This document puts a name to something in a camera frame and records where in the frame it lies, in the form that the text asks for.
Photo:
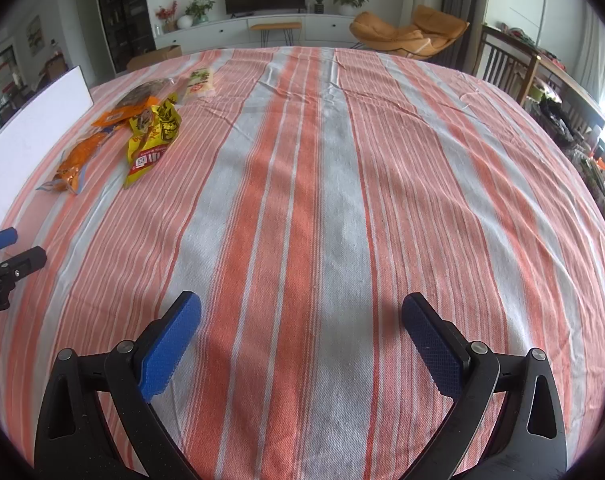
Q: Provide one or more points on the cardboard box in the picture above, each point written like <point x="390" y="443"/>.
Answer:
<point x="155" y="57"/>

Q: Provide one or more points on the white board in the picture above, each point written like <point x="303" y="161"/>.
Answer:
<point x="27" y="130"/>

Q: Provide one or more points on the red flower plant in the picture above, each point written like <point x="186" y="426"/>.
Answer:
<point x="167" y="15"/>

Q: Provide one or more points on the dark glass cabinet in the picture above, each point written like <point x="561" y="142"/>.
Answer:
<point x="122" y="10"/>

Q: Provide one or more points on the white tv cabinet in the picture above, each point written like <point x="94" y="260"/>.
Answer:
<point x="217" y="27"/>

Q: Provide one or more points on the orange striped tablecloth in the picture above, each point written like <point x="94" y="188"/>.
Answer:
<point x="357" y="210"/>

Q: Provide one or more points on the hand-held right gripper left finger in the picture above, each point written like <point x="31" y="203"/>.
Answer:
<point x="170" y="342"/>

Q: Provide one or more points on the grey curtain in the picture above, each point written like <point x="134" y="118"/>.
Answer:
<point x="462" y="0"/>

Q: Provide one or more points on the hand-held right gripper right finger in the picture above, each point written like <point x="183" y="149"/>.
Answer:
<point x="435" y="347"/>

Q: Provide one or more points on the dark brown snack packet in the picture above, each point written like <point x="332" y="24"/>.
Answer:
<point x="145" y="92"/>

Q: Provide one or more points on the white green snack packet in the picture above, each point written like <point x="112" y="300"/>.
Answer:
<point x="201" y="82"/>

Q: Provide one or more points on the orange lounge chair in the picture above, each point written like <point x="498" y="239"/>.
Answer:
<point x="407" y="32"/>

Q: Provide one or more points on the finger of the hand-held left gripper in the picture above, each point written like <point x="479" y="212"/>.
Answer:
<point x="1" y="239"/>
<point x="27" y="260"/>

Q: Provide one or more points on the small potted plant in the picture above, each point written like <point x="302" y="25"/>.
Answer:
<point x="319" y="2"/>

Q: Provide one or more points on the orange snack bag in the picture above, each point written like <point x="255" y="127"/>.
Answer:
<point x="77" y="160"/>

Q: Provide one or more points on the framed wall picture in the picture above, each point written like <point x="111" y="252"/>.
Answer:
<point x="34" y="30"/>

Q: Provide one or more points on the cluttered wooden side table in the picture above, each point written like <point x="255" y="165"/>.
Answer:
<point x="577" y="125"/>

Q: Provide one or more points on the yellow red snack packet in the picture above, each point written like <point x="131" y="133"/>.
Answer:
<point x="152" y="142"/>

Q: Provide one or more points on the wooden bench with metal legs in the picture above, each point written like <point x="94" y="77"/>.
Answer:
<point x="275" y="26"/>

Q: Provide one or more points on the green plant in vase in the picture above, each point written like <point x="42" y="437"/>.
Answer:
<point x="200" y="9"/>

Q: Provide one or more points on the dark wooden chair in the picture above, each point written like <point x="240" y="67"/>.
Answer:
<point x="507" y="67"/>

